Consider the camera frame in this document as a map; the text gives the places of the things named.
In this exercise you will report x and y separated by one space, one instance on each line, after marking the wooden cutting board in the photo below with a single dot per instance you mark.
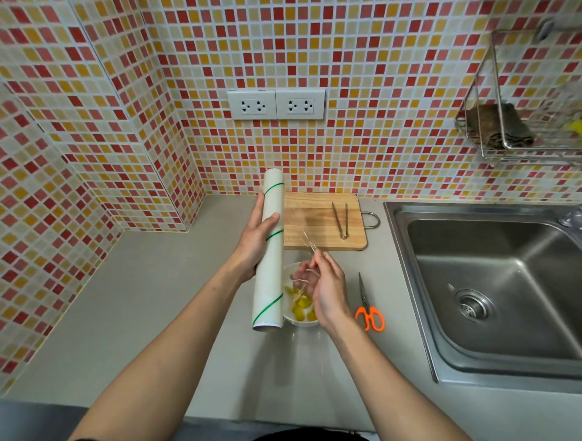
313 218

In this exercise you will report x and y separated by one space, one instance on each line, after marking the brown dish cloth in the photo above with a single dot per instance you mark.
509 127

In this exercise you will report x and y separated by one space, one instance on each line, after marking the yellow sponge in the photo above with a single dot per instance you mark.
574 125

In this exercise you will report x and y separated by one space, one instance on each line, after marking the person's left thumb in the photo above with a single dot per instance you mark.
269 221

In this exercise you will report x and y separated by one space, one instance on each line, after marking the person's dark clothing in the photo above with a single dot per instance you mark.
309 435

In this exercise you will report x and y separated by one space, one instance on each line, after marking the person's right forearm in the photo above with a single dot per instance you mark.
386 386

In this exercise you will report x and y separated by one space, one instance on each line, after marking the white double wall socket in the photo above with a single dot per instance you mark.
252 105
300 104

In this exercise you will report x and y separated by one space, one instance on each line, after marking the stainless steel sink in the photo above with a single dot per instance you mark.
500 254

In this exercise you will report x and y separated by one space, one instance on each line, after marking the person's right thumb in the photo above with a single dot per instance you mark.
301 275

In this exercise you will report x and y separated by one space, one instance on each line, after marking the metal tongs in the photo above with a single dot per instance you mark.
344 227

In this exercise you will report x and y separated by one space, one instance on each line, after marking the yellow fruit pieces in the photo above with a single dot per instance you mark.
300 311

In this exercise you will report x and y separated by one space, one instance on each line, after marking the metal sink drain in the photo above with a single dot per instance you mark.
473 304

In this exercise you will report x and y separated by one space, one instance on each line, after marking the chrome faucet base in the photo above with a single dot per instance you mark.
572 220

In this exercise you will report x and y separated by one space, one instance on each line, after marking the white bowl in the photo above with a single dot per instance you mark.
300 322

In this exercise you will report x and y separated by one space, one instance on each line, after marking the person's left forearm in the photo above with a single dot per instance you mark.
163 359

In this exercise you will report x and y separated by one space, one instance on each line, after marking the person's right hand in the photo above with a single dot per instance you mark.
329 295

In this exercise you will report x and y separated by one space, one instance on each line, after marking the person's left hand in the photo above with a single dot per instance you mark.
248 247

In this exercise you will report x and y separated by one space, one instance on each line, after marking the white green-striped cling film roll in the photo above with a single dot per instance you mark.
268 286

